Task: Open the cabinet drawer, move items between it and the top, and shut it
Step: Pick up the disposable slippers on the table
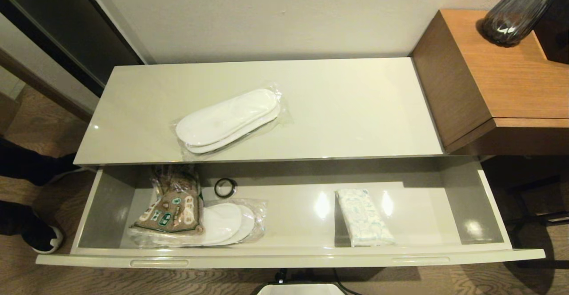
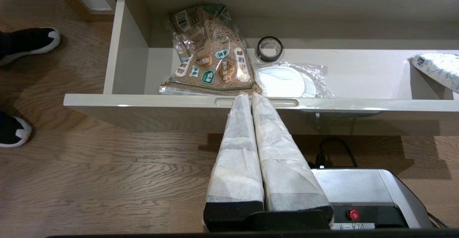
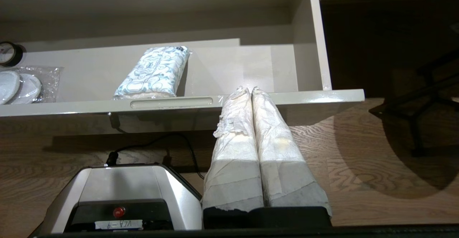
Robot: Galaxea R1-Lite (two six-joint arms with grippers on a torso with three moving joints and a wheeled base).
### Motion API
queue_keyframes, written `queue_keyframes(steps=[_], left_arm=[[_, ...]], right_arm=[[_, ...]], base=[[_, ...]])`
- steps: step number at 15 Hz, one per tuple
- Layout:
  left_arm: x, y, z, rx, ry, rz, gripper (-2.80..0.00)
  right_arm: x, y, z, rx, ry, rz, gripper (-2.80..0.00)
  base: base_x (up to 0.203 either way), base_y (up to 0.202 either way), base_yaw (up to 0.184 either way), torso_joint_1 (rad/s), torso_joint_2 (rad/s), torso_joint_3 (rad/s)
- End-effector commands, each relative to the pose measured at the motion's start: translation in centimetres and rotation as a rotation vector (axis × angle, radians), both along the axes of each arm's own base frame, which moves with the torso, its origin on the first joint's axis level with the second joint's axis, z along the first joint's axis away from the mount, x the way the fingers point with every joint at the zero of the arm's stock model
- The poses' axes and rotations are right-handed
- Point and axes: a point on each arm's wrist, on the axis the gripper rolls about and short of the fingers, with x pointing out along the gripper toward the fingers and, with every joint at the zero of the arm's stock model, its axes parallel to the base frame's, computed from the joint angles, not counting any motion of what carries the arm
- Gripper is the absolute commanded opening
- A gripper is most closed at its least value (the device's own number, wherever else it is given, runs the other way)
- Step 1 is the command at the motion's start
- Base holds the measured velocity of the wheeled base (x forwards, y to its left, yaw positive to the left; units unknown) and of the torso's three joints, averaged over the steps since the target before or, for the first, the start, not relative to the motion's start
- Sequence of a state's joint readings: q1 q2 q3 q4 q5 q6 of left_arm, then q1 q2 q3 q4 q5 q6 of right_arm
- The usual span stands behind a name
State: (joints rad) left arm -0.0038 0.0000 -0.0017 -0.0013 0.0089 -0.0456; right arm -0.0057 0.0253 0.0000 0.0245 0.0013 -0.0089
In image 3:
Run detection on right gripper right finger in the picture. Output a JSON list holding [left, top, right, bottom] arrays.
[[252, 86, 332, 215]]

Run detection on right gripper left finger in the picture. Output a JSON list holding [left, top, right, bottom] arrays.
[[203, 86, 265, 210]]

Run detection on white cabinet drawer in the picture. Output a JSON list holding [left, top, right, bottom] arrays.
[[0, 0, 365, 131]]

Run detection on blue patterned tissue pack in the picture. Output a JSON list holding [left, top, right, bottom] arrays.
[[113, 46, 190, 100]]

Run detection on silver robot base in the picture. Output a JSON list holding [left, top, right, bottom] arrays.
[[34, 163, 203, 235]]

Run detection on white handwritten label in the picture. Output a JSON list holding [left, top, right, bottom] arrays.
[[95, 219, 143, 230]]

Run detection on black metal stand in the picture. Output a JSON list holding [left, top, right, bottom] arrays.
[[369, 48, 459, 158]]

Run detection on packaged white slippers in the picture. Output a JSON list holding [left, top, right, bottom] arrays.
[[0, 66, 64, 105]]

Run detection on black tape roll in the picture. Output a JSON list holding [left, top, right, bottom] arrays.
[[0, 42, 24, 67]]

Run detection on black base cable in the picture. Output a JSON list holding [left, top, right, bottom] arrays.
[[106, 133, 205, 179]]

